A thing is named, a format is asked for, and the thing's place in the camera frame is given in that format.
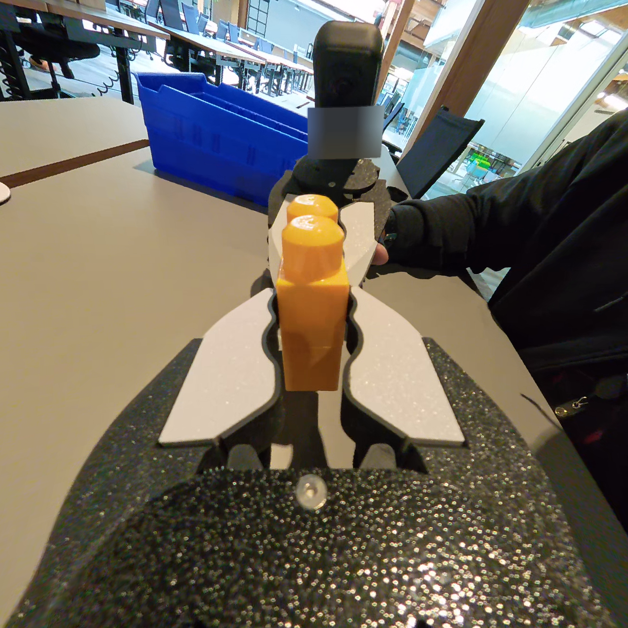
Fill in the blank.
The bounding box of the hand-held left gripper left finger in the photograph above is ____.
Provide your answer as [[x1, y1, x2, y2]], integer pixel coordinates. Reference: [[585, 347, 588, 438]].
[[157, 287, 288, 449]]

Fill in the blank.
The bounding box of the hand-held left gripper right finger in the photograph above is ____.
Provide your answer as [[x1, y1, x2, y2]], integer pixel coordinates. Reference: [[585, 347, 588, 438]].
[[342, 293, 467, 448]]

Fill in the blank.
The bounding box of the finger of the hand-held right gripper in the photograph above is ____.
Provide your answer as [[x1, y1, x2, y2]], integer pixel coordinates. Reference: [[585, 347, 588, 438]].
[[341, 201, 378, 288], [267, 207, 289, 286]]

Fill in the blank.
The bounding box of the yellow two-stud mega block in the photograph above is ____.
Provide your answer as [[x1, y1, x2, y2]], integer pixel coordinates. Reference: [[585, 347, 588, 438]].
[[281, 339, 341, 392], [276, 195, 350, 344]]

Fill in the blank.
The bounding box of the blue plastic storage bin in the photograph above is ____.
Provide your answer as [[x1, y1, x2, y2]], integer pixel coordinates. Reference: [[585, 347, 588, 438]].
[[135, 71, 310, 209]]

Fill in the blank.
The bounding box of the person's right forearm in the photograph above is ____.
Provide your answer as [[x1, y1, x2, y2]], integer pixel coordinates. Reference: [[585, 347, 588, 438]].
[[422, 189, 521, 275]]

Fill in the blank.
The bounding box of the person's right hand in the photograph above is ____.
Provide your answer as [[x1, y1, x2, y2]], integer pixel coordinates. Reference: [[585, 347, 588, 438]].
[[375, 201, 428, 269]]

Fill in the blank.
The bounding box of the row of blue office chairs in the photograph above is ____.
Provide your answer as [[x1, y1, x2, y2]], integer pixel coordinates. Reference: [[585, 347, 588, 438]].
[[147, 0, 315, 96]]

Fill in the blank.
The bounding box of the wooden desk with black legs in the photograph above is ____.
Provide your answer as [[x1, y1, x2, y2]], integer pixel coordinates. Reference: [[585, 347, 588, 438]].
[[0, 0, 171, 105]]

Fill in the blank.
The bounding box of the black office chair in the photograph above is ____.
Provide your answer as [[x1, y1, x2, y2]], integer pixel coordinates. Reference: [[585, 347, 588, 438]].
[[10, 15, 101, 81]]

